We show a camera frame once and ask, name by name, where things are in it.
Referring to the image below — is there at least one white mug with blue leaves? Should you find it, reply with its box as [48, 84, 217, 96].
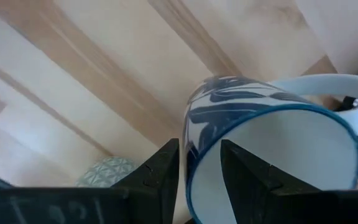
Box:
[181, 73, 358, 224]

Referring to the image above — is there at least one pale green patterned mug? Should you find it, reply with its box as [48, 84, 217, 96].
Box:
[76, 156, 139, 188]

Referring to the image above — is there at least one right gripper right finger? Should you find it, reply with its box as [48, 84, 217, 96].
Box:
[221, 139, 319, 224]

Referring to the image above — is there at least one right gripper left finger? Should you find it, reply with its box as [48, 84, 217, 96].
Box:
[112, 138, 180, 224]

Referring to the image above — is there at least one light wooden slatted rack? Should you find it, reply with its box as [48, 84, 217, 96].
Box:
[0, 0, 358, 187]

